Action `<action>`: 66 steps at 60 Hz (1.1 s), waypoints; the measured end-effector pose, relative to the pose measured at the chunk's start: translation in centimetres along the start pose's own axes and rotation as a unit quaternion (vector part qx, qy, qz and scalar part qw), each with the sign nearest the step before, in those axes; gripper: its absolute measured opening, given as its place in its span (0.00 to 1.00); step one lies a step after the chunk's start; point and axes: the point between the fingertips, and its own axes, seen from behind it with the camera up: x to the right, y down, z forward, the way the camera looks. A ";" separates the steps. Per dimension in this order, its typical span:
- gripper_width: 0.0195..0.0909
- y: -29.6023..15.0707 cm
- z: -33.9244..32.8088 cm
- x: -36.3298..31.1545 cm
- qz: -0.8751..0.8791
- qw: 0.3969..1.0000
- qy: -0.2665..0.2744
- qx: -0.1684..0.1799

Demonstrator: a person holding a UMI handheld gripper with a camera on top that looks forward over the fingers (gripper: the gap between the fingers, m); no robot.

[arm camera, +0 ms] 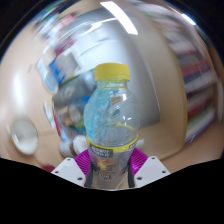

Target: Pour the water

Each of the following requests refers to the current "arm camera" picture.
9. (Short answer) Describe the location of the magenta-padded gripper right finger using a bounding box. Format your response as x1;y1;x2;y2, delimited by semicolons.
128;147;172;188

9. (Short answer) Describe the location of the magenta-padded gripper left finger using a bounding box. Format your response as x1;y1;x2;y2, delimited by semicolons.
50;148;92;188

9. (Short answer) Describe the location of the clear yellow-capped drink bottle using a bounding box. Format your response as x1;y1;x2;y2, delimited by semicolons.
83;62;141;191

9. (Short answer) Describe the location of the cream mug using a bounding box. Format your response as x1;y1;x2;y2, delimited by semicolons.
5;116;39;156

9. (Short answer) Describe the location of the wooden shelf unit with books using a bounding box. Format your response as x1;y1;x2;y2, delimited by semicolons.
159;6;222;145

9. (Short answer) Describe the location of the white and blue carton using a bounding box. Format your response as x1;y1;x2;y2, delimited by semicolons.
36;54;67;93

